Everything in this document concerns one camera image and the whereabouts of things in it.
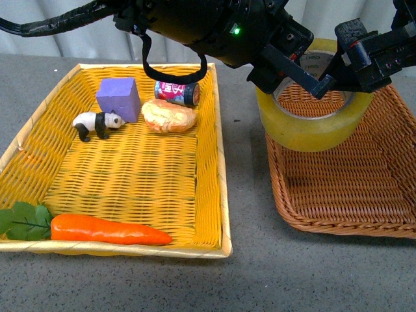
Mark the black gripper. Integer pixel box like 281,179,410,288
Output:
246,1,415,99

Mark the purple foam block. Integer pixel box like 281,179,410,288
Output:
96,77,141,123

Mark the yellow packing tape roll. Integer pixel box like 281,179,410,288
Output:
255,38,375,153

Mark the toy panda figurine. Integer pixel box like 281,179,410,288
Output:
72,110,125,142

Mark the golden bread roll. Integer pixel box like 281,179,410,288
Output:
141,99,197,133

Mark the orange plastic carrot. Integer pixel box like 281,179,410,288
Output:
1,201,173,246

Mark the yellow wicker basket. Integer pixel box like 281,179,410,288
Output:
1,64,232,259

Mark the black sleeved cable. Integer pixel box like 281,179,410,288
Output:
0,0,209,87

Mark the small red drink can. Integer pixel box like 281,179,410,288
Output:
154,81,200,107

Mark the brown wicker basket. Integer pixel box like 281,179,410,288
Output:
266,85,415,239

